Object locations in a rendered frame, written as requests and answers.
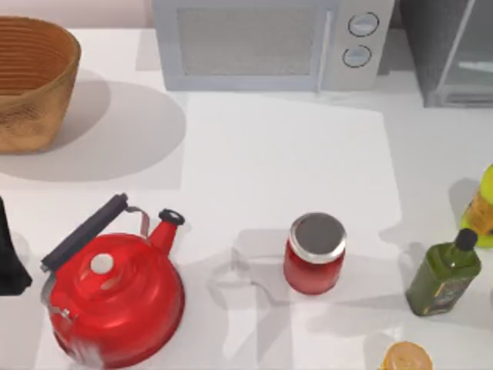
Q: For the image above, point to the orange round object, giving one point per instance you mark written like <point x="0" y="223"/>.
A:
<point x="408" y="358"/>

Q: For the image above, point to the round microwave knob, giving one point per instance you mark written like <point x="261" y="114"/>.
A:
<point x="363" y="23"/>
<point x="357" y="56"/>

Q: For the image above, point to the pale microwave oven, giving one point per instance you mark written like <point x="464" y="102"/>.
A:
<point x="362" y="79"/>

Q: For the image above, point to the microwave oven door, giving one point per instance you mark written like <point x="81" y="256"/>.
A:
<point x="246" y="79"/>

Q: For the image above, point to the red jar with metal lid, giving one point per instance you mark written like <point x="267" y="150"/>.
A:
<point x="314" y="266"/>

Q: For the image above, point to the yellow green bottle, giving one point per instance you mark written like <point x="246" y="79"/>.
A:
<point x="481" y="210"/>

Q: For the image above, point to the grey cabinet with glass door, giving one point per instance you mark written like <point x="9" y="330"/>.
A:
<point x="431" y="46"/>

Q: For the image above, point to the dark green bottle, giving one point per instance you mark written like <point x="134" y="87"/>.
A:
<point x="443" y="281"/>

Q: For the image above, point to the woven wooden basket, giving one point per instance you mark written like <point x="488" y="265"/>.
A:
<point x="34" y="81"/>

